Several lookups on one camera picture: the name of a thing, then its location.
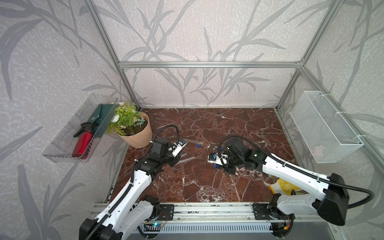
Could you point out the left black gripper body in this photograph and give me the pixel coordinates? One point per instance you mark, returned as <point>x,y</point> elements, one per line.
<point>168,158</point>

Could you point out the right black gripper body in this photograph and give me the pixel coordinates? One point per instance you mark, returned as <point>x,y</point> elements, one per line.
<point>233,163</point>

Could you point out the clear test tube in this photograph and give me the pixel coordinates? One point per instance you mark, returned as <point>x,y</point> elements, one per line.
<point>194,142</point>
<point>185,160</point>

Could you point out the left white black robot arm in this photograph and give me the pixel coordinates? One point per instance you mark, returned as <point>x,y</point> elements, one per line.
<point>127,211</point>

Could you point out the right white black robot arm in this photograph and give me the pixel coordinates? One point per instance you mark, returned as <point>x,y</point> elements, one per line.
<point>326,196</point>

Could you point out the terracotta pot with green plant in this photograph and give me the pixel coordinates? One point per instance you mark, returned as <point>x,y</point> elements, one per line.
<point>131,125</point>

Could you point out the yellow work glove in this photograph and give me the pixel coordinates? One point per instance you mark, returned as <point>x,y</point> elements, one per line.
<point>283,187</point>

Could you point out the red spray bottle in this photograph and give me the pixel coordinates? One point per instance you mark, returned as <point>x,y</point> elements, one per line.
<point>85,136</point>

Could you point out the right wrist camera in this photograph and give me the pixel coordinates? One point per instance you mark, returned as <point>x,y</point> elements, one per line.
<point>215,159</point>

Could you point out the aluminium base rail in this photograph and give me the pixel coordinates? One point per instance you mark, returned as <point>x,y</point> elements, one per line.
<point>231,212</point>

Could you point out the white wire mesh basket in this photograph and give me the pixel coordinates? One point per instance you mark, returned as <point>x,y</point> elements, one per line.
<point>324,129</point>

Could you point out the clear plastic wall bin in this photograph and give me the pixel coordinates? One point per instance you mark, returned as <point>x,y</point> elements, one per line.
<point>61,148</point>

